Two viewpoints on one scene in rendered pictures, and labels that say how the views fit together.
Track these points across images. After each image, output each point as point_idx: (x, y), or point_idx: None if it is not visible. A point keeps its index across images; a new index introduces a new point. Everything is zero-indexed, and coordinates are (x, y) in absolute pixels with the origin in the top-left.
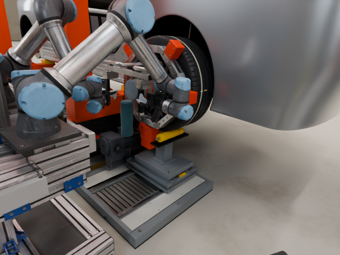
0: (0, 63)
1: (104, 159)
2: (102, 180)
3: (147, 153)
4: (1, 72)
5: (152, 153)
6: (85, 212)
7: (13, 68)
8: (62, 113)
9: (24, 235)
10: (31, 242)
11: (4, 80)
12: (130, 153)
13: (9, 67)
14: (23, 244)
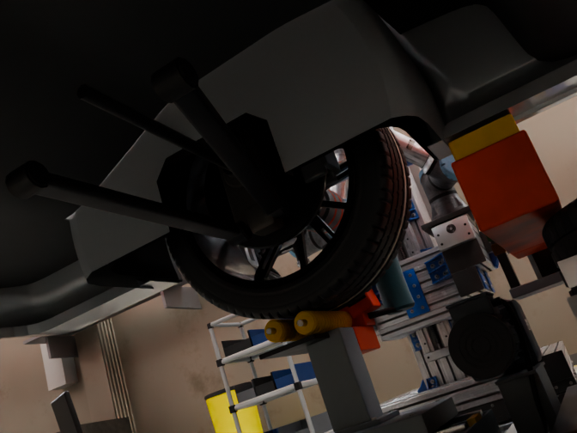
0: (421, 179)
1: (569, 398)
2: (509, 430)
3: (423, 407)
4: (424, 189)
5: (409, 412)
6: (399, 402)
7: (430, 179)
8: (486, 236)
9: (428, 386)
10: (417, 393)
11: (428, 198)
12: (507, 406)
13: (427, 180)
14: (422, 392)
